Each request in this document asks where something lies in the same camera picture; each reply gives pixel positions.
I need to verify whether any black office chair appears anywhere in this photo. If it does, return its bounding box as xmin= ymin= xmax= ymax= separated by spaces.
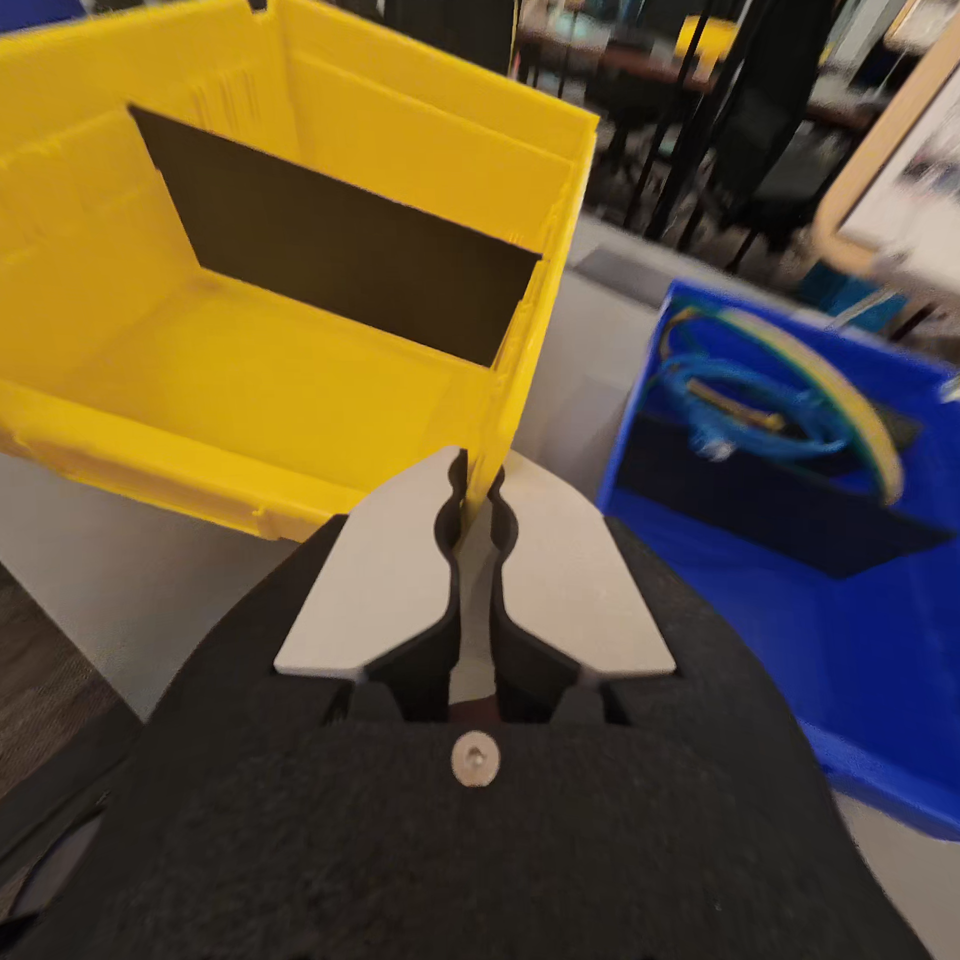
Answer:
xmin=701 ymin=45 xmax=826 ymax=252

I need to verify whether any yellow ethernet cable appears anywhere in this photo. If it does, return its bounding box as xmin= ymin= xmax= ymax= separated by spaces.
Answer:
xmin=663 ymin=303 xmax=906 ymax=505

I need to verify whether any blue plastic bin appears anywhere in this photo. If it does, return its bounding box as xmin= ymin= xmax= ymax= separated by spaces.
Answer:
xmin=596 ymin=279 xmax=960 ymax=841

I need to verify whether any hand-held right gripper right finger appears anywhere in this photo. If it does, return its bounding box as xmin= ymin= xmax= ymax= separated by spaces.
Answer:
xmin=487 ymin=459 xmax=678 ymax=682

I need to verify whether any instruction sheet board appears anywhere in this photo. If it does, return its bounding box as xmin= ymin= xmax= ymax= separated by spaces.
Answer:
xmin=813 ymin=0 xmax=960 ymax=279

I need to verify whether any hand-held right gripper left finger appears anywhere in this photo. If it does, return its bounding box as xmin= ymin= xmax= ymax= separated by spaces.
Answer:
xmin=273 ymin=446 xmax=471 ymax=682

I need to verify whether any yellow plastic bin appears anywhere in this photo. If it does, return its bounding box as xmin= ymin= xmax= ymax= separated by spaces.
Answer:
xmin=0 ymin=0 xmax=601 ymax=543

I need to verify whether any blue ethernet cable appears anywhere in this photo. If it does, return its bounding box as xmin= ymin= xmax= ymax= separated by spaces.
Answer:
xmin=652 ymin=352 xmax=849 ymax=462

